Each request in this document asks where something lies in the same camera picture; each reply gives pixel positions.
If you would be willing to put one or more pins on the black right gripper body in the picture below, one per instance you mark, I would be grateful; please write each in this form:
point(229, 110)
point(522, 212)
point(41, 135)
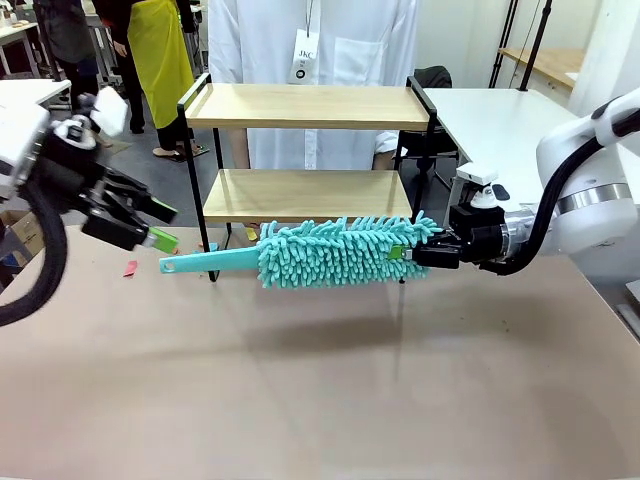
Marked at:
point(477, 235)

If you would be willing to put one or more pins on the black pole stand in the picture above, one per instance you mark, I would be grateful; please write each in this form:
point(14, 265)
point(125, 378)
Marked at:
point(536, 47)

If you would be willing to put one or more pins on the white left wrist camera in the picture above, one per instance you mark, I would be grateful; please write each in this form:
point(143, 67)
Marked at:
point(109, 110)

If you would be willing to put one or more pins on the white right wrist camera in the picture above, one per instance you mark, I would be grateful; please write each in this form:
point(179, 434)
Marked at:
point(480, 180)

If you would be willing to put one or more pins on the white desk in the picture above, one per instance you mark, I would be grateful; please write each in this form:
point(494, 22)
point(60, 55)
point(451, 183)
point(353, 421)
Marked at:
point(30, 90)

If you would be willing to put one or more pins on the light wooden table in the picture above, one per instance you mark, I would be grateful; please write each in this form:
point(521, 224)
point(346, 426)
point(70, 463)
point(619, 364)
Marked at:
point(555, 62)

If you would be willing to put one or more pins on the person's right forearm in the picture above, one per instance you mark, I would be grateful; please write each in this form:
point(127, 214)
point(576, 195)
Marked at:
point(241, 147)

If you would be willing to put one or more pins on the person's left forearm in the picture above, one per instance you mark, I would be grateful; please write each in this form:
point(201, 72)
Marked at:
point(384, 161)

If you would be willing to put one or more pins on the black tripod stand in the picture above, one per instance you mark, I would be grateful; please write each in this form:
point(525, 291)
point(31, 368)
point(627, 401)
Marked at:
point(504, 45)

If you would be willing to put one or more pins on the brown cardboard box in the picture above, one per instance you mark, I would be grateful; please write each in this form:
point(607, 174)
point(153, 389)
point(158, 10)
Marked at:
point(20, 235)

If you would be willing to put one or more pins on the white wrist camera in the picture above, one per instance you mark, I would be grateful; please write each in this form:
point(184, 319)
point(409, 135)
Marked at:
point(109, 110)
point(480, 180)

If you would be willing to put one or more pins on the white folding table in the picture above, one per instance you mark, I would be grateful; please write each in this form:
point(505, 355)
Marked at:
point(495, 120)

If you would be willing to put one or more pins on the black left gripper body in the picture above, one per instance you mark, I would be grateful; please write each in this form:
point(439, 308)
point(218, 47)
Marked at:
point(90, 195)

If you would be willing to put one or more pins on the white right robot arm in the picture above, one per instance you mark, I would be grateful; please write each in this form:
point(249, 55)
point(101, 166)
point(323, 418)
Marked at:
point(575, 165)

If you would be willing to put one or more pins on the person in dark clothes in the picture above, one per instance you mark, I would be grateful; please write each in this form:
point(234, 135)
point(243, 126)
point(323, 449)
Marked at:
point(75, 45)

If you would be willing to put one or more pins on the black backpack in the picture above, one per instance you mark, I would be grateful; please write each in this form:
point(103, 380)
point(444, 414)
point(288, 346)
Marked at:
point(434, 77)

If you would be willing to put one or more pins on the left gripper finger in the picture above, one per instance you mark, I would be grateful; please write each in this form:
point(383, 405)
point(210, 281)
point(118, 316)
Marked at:
point(162, 241)
point(157, 209)

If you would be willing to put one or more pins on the person in yellow apron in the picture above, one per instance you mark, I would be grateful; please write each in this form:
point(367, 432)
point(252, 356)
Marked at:
point(160, 60)

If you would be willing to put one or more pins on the white name badge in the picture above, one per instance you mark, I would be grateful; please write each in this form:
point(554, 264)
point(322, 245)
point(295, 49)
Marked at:
point(303, 52)

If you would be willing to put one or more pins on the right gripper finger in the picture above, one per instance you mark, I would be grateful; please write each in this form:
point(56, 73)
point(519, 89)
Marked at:
point(440, 237)
point(435, 256)

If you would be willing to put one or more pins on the two-tier wooden black-frame shelf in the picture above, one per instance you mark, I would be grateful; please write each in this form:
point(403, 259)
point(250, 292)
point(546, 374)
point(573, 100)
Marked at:
point(305, 107)

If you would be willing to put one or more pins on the teal microfibre duster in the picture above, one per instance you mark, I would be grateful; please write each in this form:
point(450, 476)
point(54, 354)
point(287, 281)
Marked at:
point(325, 255)

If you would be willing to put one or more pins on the red paper scrap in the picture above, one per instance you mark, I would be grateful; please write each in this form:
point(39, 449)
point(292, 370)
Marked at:
point(130, 268)

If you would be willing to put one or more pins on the person in white shirt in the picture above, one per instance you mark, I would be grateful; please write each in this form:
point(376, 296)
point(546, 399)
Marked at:
point(360, 45)

